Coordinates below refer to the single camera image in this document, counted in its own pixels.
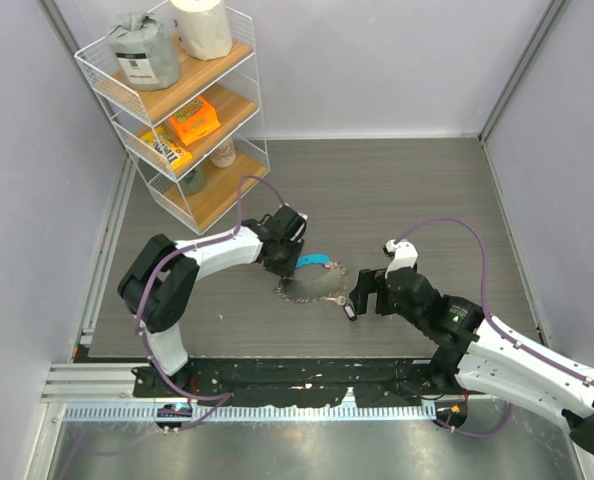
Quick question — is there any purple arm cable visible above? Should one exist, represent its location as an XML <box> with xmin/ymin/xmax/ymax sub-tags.
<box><xmin>132</xmin><ymin>174</ymin><xmax>289</xmax><ymax>441</ymax></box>
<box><xmin>394</xmin><ymin>215</ymin><xmax>594</xmax><ymax>441</ymax></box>

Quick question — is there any white slotted cable duct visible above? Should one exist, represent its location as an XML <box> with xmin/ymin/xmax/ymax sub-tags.
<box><xmin>63</xmin><ymin>401</ymin><xmax>436</xmax><ymax>423</ymax></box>

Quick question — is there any metal key organizer blue handle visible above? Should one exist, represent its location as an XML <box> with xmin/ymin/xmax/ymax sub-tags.
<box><xmin>275</xmin><ymin>253</ymin><xmax>347</xmax><ymax>306</ymax></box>

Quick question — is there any yellow candy bag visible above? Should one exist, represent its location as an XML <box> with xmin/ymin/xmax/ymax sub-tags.
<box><xmin>140</xmin><ymin>126</ymin><xmax>194</xmax><ymax>171</ymax></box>

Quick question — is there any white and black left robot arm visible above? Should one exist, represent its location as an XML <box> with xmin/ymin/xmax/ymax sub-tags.
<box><xmin>117</xmin><ymin>204</ymin><xmax>307</xmax><ymax>398</ymax></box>

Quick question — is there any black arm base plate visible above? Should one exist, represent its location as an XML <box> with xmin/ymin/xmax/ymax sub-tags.
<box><xmin>132</xmin><ymin>355</ymin><xmax>489</xmax><ymax>409</ymax></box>

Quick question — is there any white paper towel roll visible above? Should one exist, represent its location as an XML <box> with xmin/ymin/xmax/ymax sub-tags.
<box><xmin>171</xmin><ymin>0</ymin><xmax>233</xmax><ymax>61</ymax></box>

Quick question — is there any white patterned cup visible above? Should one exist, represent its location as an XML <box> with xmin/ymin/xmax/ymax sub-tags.
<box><xmin>210</xmin><ymin>138</ymin><xmax>236</xmax><ymax>168</ymax></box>

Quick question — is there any white wire wooden shelf rack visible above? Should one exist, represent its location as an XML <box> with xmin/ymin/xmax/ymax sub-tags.
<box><xmin>75</xmin><ymin>1</ymin><xmax>270</xmax><ymax>234</ymax></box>

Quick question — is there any grey wrapped paper roll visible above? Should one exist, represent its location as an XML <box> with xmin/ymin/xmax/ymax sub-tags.
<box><xmin>106</xmin><ymin>12</ymin><xmax>180</xmax><ymax>91</ymax></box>

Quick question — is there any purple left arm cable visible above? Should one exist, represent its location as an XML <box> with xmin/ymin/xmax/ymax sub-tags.
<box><xmin>132</xmin><ymin>174</ymin><xmax>289</xmax><ymax>441</ymax></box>

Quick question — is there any grey green cup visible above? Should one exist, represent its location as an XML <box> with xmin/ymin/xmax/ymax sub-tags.
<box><xmin>179</xmin><ymin>165</ymin><xmax>207</xmax><ymax>196</ymax></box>

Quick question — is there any silver key with black tag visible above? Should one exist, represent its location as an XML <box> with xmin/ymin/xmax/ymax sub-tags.
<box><xmin>325</xmin><ymin>295</ymin><xmax>358</xmax><ymax>321</ymax></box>

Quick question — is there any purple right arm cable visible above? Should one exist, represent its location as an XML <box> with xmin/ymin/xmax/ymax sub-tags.
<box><xmin>394</xmin><ymin>215</ymin><xmax>594</xmax><ymax>441</ymax></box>

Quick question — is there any orange snack box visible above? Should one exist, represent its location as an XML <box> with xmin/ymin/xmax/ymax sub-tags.
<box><xmin>167</xmin><ymin>95</ymin><xmax>221</xmax><ymax>146</ymax></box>

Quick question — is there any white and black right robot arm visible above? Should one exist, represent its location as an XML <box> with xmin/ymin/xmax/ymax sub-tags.
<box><xmin>349</xmin><ymin>267</ymin><xmax>594</xmax><ymax>455</ymax></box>

